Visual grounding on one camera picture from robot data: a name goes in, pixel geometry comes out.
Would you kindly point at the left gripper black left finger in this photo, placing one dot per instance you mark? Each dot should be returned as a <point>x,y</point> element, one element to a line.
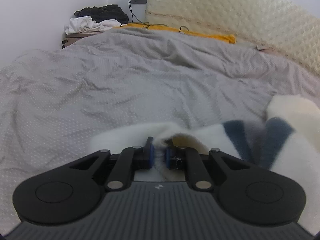
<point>72,191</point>

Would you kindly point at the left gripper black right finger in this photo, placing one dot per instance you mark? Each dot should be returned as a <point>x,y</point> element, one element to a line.
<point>244,190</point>

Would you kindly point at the white sweater with blue stripes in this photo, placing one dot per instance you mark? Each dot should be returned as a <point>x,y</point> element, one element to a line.
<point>287,143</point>

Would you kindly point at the white clothes pile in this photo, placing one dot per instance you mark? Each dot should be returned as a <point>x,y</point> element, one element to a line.
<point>85,24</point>

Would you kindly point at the black clothes pile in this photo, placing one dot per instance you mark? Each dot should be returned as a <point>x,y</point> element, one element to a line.
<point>107,12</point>

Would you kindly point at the grey bed duvet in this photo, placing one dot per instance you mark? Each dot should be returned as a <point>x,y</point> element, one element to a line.
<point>54,102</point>

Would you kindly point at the wooden nightstand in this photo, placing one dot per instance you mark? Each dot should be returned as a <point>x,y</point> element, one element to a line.
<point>72,38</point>

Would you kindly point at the yellow cloth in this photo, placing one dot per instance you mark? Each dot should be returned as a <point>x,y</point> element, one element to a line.
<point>230,39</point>

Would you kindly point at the cream quilted headboard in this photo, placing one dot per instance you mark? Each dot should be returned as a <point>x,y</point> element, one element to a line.
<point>278,25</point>

